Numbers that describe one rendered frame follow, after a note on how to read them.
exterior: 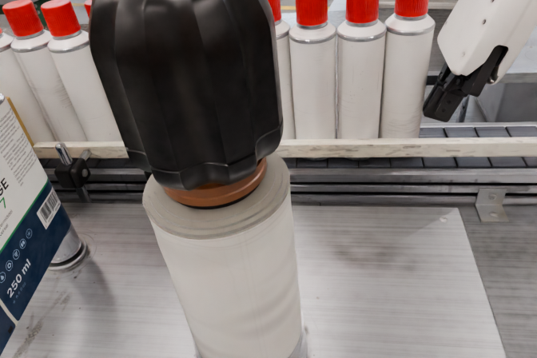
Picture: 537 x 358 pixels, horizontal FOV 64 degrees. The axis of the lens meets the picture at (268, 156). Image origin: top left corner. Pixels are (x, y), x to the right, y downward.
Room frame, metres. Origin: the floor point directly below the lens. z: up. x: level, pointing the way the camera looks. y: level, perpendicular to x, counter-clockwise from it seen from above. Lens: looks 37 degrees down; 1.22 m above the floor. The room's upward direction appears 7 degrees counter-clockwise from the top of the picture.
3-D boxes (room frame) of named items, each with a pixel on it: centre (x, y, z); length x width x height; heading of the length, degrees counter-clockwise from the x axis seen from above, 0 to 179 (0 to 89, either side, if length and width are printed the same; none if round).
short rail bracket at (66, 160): (0.45, 0.24, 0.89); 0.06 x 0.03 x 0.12; 169
